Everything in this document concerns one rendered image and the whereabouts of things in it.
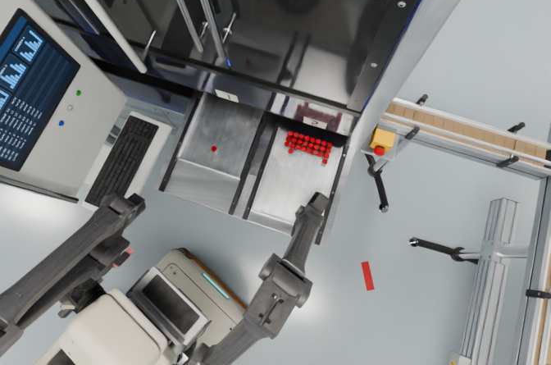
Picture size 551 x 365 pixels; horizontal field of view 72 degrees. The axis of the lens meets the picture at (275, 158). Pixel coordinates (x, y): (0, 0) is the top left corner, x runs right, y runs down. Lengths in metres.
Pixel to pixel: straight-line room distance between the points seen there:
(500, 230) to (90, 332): 1.67
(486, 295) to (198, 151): 1.38
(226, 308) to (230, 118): 1.00
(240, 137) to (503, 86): 1.94
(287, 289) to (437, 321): 1.75
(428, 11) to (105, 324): 0.97
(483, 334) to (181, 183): 1.41
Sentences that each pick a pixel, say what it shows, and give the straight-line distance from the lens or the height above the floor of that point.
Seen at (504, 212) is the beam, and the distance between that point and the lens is 2.06.
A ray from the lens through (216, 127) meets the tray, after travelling 1.55.
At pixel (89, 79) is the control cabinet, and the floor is 1.09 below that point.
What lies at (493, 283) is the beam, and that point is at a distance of 1.99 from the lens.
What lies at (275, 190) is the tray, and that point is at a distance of 1.46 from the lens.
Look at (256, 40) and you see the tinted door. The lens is 1.03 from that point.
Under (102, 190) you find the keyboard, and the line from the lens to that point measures 1.68.
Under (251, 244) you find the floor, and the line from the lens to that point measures 2.33.
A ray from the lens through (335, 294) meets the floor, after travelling 2.34.
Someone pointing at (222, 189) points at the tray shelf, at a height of 0.88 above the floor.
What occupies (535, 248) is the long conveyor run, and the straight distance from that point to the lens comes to 1.70.
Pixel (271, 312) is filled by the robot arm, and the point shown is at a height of 1.53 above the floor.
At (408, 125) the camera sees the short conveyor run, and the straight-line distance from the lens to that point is 1.55.
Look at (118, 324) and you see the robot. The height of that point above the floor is 1.34.
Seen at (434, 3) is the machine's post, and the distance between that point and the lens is 0.76.
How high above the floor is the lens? 2.32
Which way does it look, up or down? 75 degrees down
